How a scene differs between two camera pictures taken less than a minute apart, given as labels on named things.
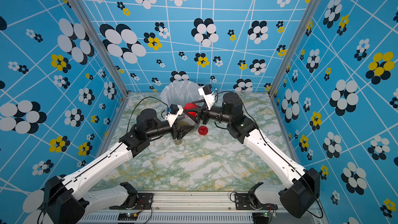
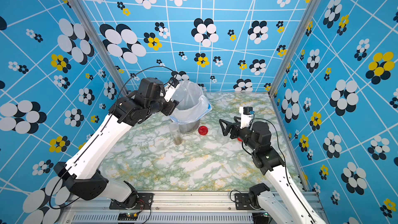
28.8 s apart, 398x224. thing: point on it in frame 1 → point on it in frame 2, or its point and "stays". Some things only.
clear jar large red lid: [189, 118] → [180, 93]
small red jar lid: [203, 130] stays
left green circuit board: [128, 216] stays
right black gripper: [201, 113] → [236, 127]
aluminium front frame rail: [194, 208] stays
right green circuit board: [261, 218] stays
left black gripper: [180, 133] → [170, 106]
